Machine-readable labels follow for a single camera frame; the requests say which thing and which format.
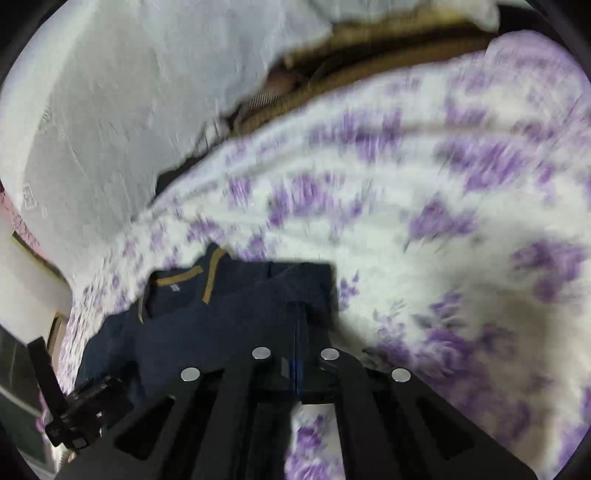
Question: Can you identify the purple floral bed sheet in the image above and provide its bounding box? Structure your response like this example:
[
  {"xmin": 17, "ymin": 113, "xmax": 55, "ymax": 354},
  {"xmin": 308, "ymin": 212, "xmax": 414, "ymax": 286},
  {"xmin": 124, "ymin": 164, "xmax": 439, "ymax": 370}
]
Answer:
[{"xmin": 41, "ymin": 30, "xmax": 591, "ymax": 480}]

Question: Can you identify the light wooden frame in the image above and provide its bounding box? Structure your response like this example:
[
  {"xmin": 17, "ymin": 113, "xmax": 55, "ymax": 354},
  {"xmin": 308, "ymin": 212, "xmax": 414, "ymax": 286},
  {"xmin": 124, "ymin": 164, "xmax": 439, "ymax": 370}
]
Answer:
[{"xmin": 47, "ymin": 311, "xmax": 70, "ymax": 360}]

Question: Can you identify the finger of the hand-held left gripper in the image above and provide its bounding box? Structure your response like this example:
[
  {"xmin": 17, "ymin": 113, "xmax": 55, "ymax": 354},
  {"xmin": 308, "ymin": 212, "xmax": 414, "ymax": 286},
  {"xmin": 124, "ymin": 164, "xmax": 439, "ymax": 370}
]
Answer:
[{"xmin": 26, "ymin": 336, "xmax": 68, "ymax": 418}]

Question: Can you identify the pink cloth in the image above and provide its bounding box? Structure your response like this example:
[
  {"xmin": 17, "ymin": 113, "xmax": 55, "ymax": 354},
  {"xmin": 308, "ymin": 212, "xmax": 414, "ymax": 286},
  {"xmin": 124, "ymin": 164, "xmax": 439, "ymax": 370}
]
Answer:
[{"xmin": 0, "ymin": 182, "xmax": 34, "ymax": 243}]

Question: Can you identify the navy fleece sweater mustard trim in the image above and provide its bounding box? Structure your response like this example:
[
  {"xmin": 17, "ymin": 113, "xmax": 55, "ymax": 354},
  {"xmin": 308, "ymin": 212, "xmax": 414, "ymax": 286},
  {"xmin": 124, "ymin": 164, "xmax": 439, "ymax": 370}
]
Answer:
[{"xmin": 74, "ymin": 244, "xmax": 342, "ymax": 416}]

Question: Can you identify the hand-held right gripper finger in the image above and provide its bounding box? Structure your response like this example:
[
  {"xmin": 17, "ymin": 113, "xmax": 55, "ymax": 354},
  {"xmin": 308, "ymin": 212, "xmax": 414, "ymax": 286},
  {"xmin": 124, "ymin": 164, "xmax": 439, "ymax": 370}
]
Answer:
[
  {"xmin": 58, "ymin": 314, "xmax": 298, "ymax": 480},
  {"xmin": 298, "ymin": 314, "xmax": 539, "ymax": 480}
]

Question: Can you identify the dark wooden frame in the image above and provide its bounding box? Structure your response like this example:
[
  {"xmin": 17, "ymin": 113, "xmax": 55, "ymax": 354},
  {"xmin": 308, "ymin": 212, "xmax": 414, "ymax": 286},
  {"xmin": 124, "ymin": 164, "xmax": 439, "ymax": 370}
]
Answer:
[{"xmin": 11, "ymin": 229, "xmax": 71, "ymax": 283}]

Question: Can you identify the white lace cloth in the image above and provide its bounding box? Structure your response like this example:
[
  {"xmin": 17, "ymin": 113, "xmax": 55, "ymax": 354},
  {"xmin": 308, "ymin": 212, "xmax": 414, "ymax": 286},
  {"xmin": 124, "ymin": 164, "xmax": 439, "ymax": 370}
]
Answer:
[{"xmin": 0, "ymin": 0, "xmax": 502, "ymax": 282}]

